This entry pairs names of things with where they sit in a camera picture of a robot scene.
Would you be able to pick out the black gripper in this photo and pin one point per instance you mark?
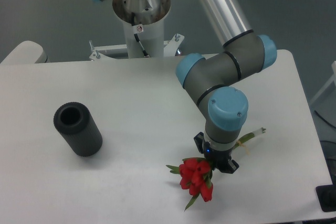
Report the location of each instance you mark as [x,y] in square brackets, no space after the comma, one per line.
[221,160]

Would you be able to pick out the red tulip bouquet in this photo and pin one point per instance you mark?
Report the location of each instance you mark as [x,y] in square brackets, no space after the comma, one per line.
[196,177]

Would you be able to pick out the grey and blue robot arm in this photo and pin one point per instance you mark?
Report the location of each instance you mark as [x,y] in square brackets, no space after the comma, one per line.
[209,82]

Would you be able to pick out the dark grey ribbed vase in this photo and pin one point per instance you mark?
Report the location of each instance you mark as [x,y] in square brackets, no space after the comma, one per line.
[74,122]

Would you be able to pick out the black device at table edge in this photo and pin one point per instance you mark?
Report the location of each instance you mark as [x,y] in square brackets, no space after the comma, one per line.
[326,197]

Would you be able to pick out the white furniture leg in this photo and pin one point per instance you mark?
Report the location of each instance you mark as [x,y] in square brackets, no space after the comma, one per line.
[325,90]

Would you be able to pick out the white chair armrest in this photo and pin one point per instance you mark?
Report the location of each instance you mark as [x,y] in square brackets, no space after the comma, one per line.
[27,52]

